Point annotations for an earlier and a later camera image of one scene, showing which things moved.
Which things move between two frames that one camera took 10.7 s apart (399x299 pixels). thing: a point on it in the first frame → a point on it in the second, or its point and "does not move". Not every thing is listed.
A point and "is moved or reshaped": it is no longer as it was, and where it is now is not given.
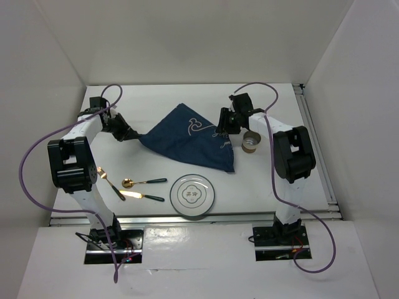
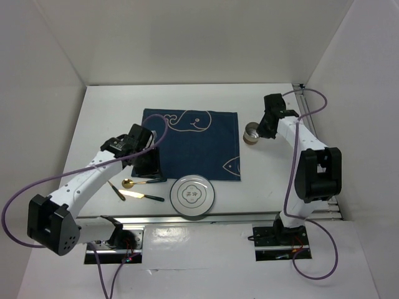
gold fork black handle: x=104 y=175 does not move
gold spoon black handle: x=128 y=183 does not move
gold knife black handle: x=141 y=195 does not move
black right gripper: x=223 y=124 → x=262 y=132
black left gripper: x=126 y=132 → x=153 y=169
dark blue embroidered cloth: x=185 y=137 is moved or reshaped
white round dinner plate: x=192 y=195 does not move
